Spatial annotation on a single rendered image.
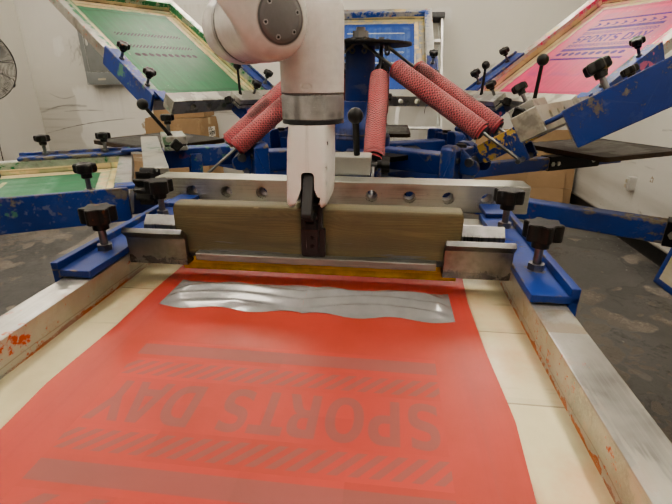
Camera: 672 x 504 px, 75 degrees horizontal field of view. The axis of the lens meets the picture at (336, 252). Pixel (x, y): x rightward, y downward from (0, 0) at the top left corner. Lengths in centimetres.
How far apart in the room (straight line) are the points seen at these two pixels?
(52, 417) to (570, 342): 46
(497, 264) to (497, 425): 24
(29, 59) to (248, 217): 557
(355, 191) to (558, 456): 55
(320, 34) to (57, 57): 542
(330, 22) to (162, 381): 40
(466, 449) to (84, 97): 558
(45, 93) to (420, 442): 584
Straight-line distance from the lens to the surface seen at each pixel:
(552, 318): 50
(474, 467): 36
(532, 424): 41
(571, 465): 39
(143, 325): 55
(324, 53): 52
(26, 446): 43
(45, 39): 594
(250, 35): 44
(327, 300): 54
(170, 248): 63
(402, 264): 57
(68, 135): 595
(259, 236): 59
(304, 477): 34
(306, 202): 52
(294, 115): 53
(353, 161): 84
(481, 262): 57
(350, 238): 57
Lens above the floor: 122
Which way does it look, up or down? 22 degrees down
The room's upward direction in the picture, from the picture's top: straight up
